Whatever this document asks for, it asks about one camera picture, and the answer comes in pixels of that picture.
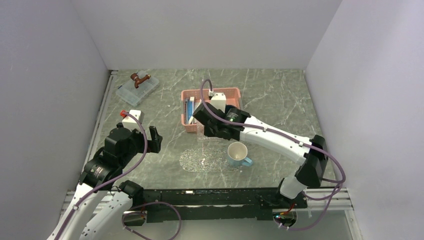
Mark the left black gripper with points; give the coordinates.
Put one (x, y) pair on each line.
(154, 144)

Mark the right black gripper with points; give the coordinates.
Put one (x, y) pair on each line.
(208, 132)

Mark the white and blue mug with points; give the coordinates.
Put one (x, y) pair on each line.
(238, 155)

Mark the pink plastic basket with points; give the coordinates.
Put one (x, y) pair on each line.
(233, 97)

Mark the clear textured oval tray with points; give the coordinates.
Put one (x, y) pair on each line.
(206, 160)

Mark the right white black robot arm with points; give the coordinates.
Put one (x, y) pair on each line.
(239, 125)

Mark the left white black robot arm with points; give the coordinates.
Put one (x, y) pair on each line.
(97, 178)

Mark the white toothbrush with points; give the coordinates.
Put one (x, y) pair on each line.
(191, 119)

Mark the blue toothpaste tube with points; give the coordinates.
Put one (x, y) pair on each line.
(189, 107)

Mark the clear plastic organizer box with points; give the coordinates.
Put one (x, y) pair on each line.
(133, 96)

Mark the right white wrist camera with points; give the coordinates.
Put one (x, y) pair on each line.
(218, 100)

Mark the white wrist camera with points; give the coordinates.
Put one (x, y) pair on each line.
(218, 100)
(129, 117)

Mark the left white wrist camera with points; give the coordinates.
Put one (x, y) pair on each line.
(129, 117)

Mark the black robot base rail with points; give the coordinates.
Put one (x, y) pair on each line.
(262, 204)

